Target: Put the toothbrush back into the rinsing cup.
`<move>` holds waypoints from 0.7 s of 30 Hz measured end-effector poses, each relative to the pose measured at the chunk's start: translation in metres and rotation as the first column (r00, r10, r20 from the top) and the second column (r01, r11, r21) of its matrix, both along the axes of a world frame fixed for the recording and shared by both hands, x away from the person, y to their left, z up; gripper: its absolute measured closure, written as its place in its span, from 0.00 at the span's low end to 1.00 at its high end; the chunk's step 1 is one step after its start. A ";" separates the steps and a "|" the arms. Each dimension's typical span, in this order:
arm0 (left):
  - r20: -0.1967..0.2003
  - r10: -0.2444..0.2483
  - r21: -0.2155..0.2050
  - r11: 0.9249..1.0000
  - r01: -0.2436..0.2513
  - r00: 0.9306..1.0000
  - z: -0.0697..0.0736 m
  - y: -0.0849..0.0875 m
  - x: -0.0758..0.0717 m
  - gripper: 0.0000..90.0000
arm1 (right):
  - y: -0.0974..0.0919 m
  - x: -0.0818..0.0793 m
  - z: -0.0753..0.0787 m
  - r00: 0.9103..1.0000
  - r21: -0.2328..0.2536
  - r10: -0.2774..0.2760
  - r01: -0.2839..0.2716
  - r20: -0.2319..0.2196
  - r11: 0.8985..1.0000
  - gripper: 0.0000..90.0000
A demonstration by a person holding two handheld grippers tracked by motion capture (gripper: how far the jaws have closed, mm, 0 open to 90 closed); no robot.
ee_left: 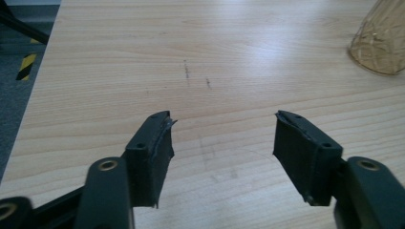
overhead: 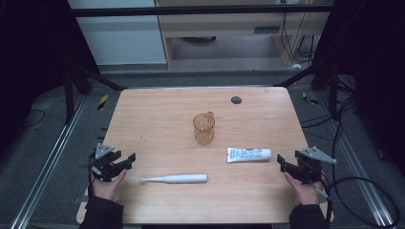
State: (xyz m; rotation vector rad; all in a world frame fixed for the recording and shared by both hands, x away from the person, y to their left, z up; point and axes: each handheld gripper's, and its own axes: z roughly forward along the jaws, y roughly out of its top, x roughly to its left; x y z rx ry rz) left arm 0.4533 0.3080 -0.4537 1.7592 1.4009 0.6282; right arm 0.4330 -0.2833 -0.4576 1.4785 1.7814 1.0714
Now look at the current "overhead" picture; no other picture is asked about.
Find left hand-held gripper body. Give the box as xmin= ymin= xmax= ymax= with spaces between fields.
xmin=89 ymin=142 xmax=124 ymax=183

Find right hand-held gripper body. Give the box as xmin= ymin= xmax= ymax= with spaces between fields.
xmin=294 ymin=146 xmax=338 ymax=185

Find white toothpaste tube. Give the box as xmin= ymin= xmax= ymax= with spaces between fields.
xmin=226 ymin=147 xmax=272 ymax=164

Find white electric toothbrush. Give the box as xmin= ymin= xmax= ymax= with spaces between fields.
xmin=139 ymin=173 xmax=208 ymax=184

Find amber glass cup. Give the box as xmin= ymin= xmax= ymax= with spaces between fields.
xmin=192 ymin=111 xmax=216 ymax=146

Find person's left hand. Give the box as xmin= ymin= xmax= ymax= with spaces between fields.
xmin=91 ymin=169 xmax=128 ymax=200

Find person's right hand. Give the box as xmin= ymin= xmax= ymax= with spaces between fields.
xmin=284 ymin=173 xmax=326 ymax=206

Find yellow black tape piece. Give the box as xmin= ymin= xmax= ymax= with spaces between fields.
xmin=301 ymin=91 xmax=319 ymax=106
xmin=96 ymin=94 xmax=110 ymax=112

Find black metal stand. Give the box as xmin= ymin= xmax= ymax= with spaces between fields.
xmin=62 ymin=61 xmax=127 ymax=125
xmin=274 ymin=61 xmax=340 ymax=120

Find white cabinet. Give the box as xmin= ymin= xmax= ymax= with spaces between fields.
xmin=67 ymin=0 xmax=167 ymax=66

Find wooden background desk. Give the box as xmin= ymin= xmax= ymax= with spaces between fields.
xmin=155 ymin=0 xmax=330 ymax=69

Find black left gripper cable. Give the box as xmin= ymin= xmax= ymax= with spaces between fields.
xmin=87 ymin=152 xmax=96 ymax=198

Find grey cable plug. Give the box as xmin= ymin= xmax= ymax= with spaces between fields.
xmin=314 ymin=187 xmax=332 ymax=203

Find black floor cable bundle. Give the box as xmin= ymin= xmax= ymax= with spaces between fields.
xmin=300 ymin=97 xmax=356 ymax=141

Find aluminium floor rail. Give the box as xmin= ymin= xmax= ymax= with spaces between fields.
xmin=314 ymin=92 xmax=395 ymax=227
xmin=11 ymin=94 xmax=89 ymax=229

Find thin black floor cable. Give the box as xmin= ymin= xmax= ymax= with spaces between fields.
xmin=21 ymin=109 xmax=47 ymax=129

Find black looped floor cable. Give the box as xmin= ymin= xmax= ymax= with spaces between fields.
xmin=328 ymin=127 xmax=401 ymax=229

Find black hanging desk cables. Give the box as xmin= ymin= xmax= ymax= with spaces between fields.
xmin=280 ymin=12 xmax=317 ymax=65

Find black horizontal frame bar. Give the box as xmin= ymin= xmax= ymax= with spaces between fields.
xmin=71 ymin=4 xmax=334 ymax=18

